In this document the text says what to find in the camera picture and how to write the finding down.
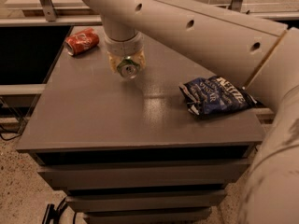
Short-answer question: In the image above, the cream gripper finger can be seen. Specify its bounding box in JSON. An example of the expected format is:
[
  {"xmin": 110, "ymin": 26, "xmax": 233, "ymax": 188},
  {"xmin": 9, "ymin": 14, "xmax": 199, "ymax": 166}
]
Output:
[
  {"xmin": 132, "ymin": 49, "xmax": 146, "ymax": 73},
  {"xmin": 107, "ymin": 52, "xmax": 122, "ymax": 73}
]

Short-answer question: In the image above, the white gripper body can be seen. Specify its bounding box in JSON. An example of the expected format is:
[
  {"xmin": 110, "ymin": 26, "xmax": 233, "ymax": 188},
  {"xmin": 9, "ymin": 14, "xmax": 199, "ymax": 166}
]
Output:
[{"xmin": 105, "ymin": 33, "xmax": 143, "ymax": 57}]

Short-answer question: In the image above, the green soda can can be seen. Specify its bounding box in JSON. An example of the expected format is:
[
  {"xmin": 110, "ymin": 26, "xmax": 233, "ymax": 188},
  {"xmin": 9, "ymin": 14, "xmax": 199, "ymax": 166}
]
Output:
[{"xmin": 117, "ymin": 56, "xmax": 140, "ymax": 79}]

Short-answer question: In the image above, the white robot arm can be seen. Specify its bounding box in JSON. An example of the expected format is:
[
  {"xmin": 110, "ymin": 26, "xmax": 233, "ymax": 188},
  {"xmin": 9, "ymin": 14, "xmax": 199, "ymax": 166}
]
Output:
[{"xmin": 82, "ymin": 0, "xmax": 299, "ymax": 224}]

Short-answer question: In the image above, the red soda can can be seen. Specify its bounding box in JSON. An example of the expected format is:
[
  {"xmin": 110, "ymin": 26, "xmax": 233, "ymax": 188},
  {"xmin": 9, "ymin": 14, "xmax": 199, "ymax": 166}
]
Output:
[{"xmin": 64, "ymin": 28, "xmax": 100, "ymax": 56}]

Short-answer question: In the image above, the blue chip bag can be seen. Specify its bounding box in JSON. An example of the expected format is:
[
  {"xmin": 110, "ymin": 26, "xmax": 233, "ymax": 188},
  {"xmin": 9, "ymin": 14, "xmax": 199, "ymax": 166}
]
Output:
[{"xmin": 179, "ymin": 76, "xmax": 257, "ymax": 116}]

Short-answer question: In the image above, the grey drawer cabinet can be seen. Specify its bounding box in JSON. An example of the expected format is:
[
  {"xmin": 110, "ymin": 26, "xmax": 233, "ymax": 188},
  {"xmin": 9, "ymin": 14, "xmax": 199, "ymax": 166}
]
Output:
[{"xmin": 17, "ymin": 39, "xmax": 263, "ymax": 224}]

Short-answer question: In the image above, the black device on floor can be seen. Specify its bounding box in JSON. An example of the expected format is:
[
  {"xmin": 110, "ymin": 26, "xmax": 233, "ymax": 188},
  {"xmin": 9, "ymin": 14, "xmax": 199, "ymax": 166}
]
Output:
[{"xmin": 41, "ymin": 198, "xmax": 68, "ymax": 224}]

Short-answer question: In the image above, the black cables left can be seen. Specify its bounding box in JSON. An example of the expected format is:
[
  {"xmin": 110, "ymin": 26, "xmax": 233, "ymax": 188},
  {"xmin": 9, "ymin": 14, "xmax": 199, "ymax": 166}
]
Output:
[{"xmin": 0, "ymin": 96, "xmax": 29, "ymax": 142}]

